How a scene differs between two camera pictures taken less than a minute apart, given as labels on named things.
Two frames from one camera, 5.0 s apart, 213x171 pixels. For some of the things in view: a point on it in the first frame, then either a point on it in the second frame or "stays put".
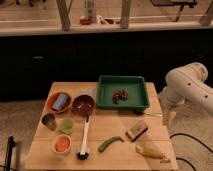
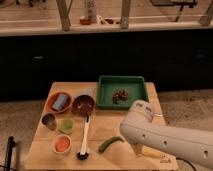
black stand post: x=9 y=152 stays put
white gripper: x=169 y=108 → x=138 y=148
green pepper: x=108 y=141 stays put
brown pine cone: x=120 y=95 stays put
